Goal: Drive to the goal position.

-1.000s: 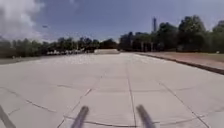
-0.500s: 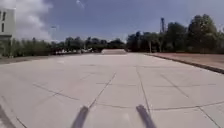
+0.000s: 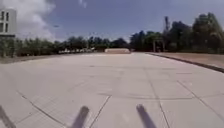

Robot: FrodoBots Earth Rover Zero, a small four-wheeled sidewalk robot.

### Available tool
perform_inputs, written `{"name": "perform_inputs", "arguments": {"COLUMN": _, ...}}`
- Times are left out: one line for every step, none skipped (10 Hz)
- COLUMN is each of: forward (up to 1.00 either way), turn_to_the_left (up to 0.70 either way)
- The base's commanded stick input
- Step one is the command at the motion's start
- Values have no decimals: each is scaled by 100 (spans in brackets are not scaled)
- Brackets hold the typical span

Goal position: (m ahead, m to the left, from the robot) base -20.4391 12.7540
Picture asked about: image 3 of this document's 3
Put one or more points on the pale stone slab plaza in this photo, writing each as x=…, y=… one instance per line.
x=113, y=76

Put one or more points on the robot's own part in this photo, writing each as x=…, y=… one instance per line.
x=81, y=117
x=145, y=116

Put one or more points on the tall tower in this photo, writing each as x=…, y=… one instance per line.
x=166, y=23

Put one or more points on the row of trees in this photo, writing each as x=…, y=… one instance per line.
x=186, y=38

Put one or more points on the raised reddish ground strip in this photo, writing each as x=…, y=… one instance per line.
x=200, y=59

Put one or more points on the white building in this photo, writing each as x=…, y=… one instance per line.
x=8, y=22

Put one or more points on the low pale wall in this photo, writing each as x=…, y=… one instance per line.
x=117, y=50

